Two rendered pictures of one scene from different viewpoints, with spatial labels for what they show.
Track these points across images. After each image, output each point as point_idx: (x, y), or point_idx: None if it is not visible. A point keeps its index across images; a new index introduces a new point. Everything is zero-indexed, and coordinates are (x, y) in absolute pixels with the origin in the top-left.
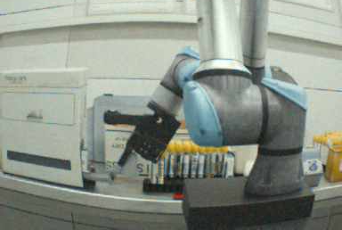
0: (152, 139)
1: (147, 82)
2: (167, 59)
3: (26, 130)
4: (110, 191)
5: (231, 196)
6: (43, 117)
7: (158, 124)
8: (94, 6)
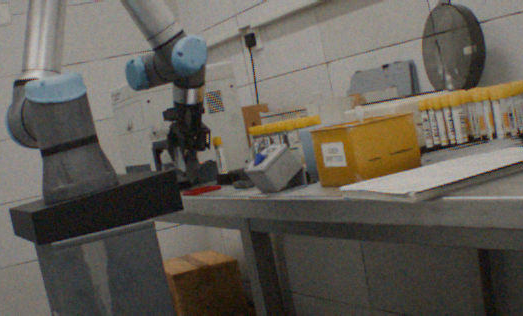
0: (176, 130)
1: (379, 52)
2: (386, 23)
3: (129, 142)
4: (184, 189)
5: None
6: (133, 126)
7: (184, 114)
8: None
